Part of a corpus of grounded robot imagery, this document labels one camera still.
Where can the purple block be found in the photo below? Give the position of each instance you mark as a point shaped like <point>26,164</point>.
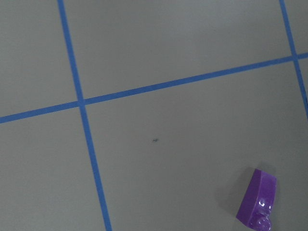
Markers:
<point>258,201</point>

